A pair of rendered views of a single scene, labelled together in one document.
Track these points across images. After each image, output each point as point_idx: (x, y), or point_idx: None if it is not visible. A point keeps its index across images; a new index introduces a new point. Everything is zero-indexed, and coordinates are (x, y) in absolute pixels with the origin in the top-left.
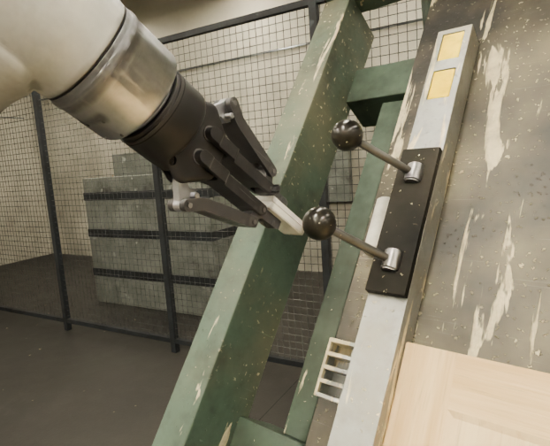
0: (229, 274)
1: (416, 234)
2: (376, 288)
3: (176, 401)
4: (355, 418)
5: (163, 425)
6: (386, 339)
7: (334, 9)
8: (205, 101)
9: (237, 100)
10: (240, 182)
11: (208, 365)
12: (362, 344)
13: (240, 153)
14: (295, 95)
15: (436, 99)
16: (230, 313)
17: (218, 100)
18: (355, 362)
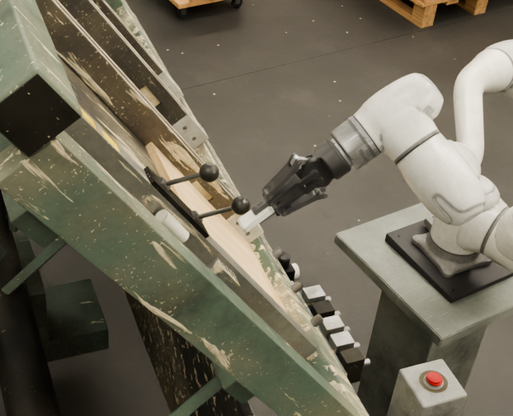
0: (251, 315)
1: (182, 201)
2: (206, 230)
3: (298, 361)
4: (235, 264)
5: (308, 371)
6: (212, 239)
7: (66, 138)
8: (311, 153)
9: (291, 154)
10: (282, 198)
11: (279, 336)
12: (219, 251)
13: (283, 185)
14: (148, 219)
15: (120, 149)
16: (260, 317)
17: (299, 158)
18: (224, 256)
